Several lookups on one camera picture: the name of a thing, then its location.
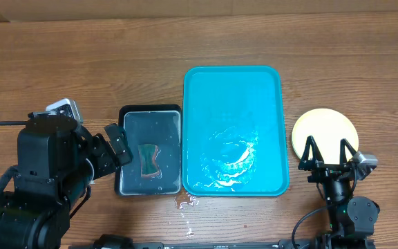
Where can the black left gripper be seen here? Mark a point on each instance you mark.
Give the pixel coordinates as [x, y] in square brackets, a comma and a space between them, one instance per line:
[107, 160]

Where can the black water tray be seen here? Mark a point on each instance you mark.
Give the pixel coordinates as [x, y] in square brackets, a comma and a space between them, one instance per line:
[159, 125]

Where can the blue plastic tray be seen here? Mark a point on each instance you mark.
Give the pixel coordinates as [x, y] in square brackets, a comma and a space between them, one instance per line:
[233, 132]

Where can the yellow-green plate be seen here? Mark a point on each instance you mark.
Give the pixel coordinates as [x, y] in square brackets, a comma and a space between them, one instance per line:
[328, 127]

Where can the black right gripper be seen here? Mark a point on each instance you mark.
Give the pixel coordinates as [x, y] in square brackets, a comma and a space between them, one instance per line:
[326, 170]

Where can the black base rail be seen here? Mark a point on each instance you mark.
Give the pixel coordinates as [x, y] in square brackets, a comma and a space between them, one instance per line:
[113, 241]

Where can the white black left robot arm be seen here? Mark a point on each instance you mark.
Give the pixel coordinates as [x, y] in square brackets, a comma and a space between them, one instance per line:
[58, 159]

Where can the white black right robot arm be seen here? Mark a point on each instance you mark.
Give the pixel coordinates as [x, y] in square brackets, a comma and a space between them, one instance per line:
[352, 218]

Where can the cardboard backdrop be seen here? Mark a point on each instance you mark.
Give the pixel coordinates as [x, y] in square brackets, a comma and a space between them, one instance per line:
[55, 10]

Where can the green brown sponge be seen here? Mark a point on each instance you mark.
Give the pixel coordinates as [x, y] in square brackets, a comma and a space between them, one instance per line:
[148, 154]

